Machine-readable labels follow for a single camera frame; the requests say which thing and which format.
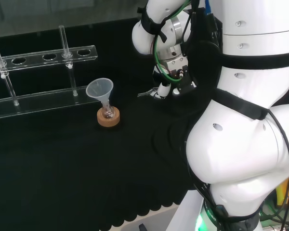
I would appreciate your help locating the clear glass weighing funnel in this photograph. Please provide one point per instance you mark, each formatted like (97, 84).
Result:
(146, 93)

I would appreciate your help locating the small glass round-bottom flask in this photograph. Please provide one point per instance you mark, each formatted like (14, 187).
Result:
(108, 113)

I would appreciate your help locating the clear acrylic funnel stand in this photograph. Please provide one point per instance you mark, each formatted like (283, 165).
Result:
(38, 102)

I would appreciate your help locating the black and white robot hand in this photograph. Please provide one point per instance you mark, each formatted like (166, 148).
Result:
(164, 90)

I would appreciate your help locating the yellow stop button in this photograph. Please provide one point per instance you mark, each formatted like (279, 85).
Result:
(283, 192)

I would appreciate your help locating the translucent white plastic funnel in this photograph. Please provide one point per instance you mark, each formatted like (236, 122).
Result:
(98, 90)

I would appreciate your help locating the black bench cloth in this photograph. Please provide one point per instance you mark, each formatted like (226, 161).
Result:
(62, 168)

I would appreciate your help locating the pale board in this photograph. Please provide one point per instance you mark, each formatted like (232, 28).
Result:
(156, 220)

